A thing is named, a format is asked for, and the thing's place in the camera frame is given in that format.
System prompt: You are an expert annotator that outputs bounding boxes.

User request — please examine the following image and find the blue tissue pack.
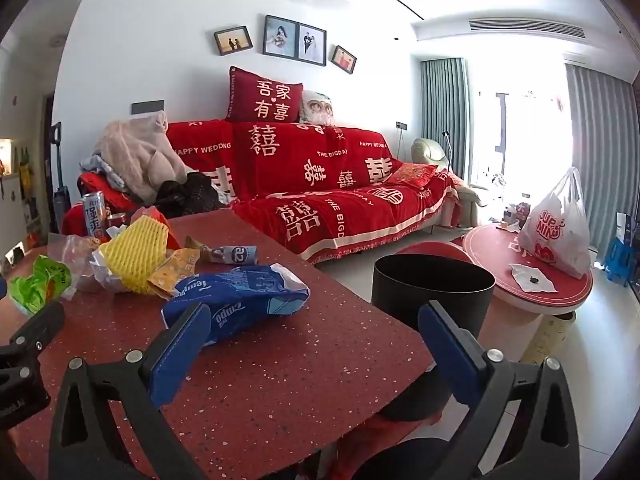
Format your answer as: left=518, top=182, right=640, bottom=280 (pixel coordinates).
left=162, top=263, right=310, bottom=346

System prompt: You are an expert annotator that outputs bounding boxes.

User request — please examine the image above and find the blue plastic stool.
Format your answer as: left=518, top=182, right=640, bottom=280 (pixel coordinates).
left=603, top=237, right=638, bottom=286

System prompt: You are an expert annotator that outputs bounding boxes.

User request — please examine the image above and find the orange snack wrapper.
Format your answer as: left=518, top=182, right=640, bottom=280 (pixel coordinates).
left=146, top=248, right=200, bottom=299

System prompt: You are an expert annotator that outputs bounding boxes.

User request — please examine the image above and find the white plastic shopping bag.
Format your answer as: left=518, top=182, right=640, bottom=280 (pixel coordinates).
left=518, top=167, right=590, bottom=280

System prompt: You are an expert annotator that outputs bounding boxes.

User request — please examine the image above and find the red round coffee table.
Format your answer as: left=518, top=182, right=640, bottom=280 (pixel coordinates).
left=462, top=226, right=593, bottom=362

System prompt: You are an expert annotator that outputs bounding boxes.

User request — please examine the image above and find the beige armchair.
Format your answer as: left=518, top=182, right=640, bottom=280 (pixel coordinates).
left=411, top=138, right=480, bottom=228

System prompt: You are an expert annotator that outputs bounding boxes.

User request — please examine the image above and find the small photo frame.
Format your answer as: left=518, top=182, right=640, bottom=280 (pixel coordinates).
left=214, top=26, right=253, bottom=56
left=331, top=46, right=357, bottom=75

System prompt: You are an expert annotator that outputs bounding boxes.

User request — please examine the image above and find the black clothing pile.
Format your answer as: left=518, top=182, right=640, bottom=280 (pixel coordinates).
left=154, top=172, right=222, bottom=219

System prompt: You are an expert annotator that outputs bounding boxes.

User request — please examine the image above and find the red dotted plastic bag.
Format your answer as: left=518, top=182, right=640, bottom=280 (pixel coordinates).
left=130, top=206, right=181, bottom=250

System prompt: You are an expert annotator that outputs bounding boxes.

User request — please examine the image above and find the red curved stool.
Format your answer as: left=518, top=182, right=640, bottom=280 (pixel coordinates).
left=398, top=240, right=472, bottom=263

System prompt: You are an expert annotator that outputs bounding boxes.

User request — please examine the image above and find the white napkin on table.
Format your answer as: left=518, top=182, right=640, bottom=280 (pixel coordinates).
left=510, top=263, right=558, bottom=294

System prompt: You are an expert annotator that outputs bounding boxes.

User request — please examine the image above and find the green plastic wrapper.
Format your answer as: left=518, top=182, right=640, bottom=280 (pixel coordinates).
left=9, top=256, right=72, bottom=314

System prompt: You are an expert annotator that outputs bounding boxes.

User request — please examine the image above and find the left teal curtain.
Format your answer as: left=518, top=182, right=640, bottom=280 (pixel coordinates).
left=421, top=58, right=472, bottom=179

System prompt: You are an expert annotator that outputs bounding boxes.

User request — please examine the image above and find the red square pillow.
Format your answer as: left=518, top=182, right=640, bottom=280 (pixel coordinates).
left=227, top=66, right=304, bottom=122

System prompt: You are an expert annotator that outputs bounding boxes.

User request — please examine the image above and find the red covered sofa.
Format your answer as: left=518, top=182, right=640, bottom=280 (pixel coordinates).
left=78, top=119, right=460, bottom=262

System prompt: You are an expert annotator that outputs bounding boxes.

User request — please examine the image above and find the double wedding photo frame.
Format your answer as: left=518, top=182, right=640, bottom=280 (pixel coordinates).
left=262, top=14, right=328, bottom=66

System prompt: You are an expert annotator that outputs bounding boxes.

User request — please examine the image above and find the small red embroidered cushion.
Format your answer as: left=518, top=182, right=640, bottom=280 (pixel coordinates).
left=385, top=162, right=438, bottom=190

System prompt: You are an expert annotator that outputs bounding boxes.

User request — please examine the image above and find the small right photo frame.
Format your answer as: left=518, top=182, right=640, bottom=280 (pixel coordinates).
left=331, top=46, right=357, bottom=75

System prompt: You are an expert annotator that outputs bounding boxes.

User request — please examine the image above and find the silver drink can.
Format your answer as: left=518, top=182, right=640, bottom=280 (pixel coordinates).
left=81, top=191, right=107, bottom=238

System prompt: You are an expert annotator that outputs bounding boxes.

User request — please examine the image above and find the black upright vacuum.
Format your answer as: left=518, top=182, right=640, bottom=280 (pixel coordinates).
left=50, top=122, right=70, bottom=232

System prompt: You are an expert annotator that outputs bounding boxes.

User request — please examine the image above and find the pink fluffy coat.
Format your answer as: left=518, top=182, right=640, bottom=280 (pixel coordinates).
left=94, top=112, right=192, bottom=205

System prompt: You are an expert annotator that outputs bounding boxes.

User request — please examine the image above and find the white sideboard cabinet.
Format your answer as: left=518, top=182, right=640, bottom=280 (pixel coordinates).
left=1, top=138, right=38, bottom=260

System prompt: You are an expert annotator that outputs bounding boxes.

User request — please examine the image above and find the blue a2 milk pouch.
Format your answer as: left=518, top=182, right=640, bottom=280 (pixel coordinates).
left=186, top=236, right=258, bottom=266

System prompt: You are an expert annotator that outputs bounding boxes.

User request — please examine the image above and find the white printed cushion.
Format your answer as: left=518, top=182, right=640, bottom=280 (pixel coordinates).
left=299, top=90, right=334, bottom=126

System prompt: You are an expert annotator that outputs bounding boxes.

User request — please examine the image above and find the black round trash bin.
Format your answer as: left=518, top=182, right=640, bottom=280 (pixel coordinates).
left=370, top=252, right=497, bottom=422

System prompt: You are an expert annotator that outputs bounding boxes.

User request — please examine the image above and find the small left photo frame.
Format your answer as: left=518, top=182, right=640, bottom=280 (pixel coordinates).
left=214, top=26, right=253, bottom=56

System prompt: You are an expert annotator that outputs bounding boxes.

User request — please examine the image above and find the right grey curtain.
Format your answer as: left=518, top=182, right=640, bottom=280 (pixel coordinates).
left=566, top=64, right=639, bottom=256

